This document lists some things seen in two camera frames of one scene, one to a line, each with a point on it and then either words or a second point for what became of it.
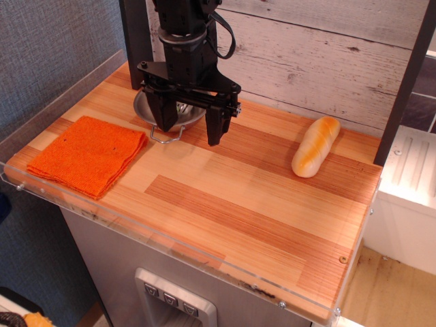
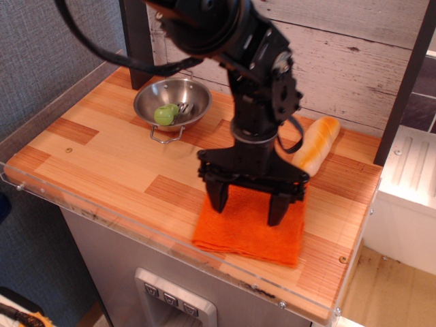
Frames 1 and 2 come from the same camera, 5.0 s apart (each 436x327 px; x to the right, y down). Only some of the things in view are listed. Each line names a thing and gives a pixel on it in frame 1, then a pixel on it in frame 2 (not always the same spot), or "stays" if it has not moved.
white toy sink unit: x=402 y=223 stays
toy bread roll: x=315 y=144 stays
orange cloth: x=90 y=156 -> x=242 y=227
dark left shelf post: x=135 y=27 stays
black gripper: x=191 y=73 -> x=252 y=165
